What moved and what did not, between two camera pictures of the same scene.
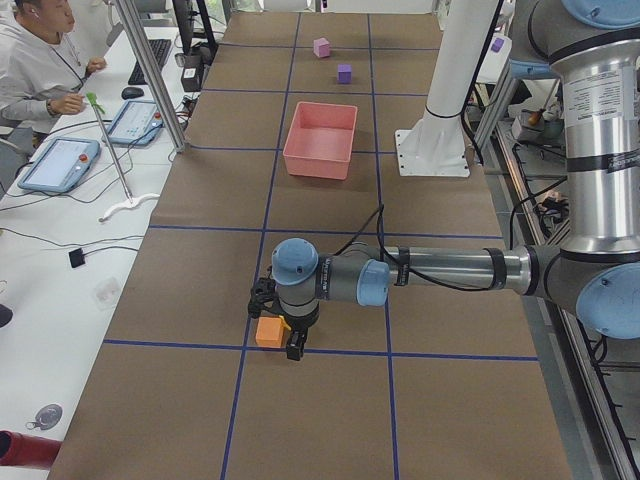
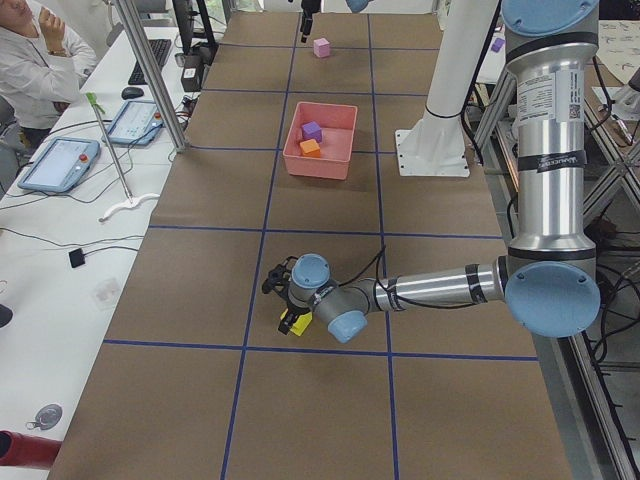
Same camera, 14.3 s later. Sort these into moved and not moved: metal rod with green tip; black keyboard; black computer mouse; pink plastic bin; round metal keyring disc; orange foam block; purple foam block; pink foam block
Moved: purple foam block; orange foam block
Not moved: metal rod with green tip; black keyboard; round metal keyring disc; pink plastic bin; pink foam block; black computer mouse
